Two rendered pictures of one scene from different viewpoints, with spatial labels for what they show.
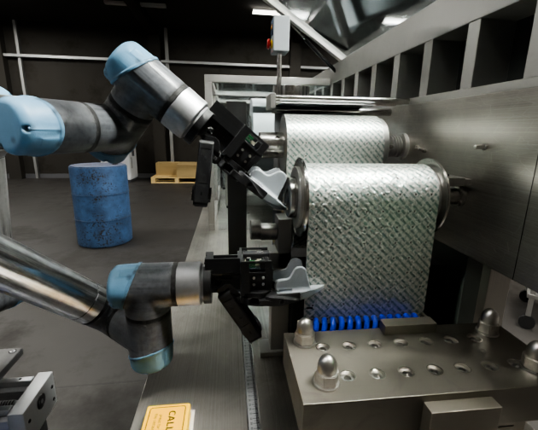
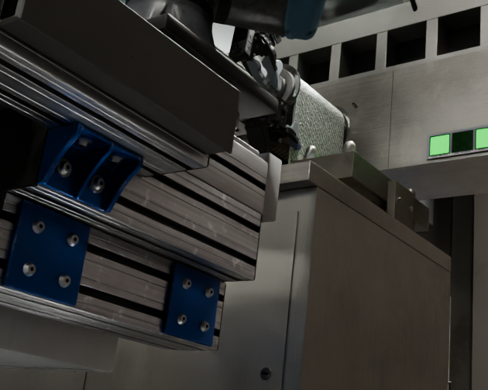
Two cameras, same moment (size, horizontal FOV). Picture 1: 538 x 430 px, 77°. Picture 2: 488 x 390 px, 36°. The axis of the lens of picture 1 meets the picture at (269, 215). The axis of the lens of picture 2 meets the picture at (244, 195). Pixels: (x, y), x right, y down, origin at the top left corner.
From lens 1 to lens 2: 1.62 m
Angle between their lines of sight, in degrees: 55
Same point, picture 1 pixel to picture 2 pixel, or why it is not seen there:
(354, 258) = (312, 138)
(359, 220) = (315, 113)
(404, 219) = (331, 125)
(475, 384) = not seen: hidden behind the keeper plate
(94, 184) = not seen: outside the picture
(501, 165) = (369, 112)
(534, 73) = (381, 67)
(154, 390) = not seen: hidden behind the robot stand
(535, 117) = (386, 84)
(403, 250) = (331, 146)
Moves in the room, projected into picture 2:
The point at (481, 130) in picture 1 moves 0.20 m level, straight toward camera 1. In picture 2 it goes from (352, 98) to (382, 67)
